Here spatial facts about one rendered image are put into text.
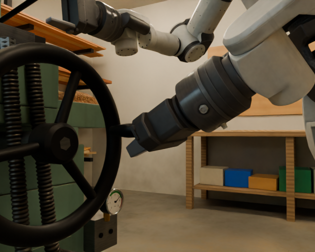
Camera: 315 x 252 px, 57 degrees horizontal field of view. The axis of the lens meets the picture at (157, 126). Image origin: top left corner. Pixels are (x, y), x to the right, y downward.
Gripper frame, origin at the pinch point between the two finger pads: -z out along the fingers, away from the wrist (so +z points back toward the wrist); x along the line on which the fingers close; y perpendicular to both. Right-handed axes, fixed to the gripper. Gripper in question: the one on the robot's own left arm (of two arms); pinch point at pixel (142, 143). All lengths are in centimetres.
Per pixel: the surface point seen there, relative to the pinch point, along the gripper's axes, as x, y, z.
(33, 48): -14.9, 15.6, 0.9
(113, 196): 13.7, -3.0, -23.3
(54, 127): -12.7, 5.9, -3.6
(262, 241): 190, -69, -66
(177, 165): 309, 27, -165
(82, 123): 10.7, 15.6, -19.8
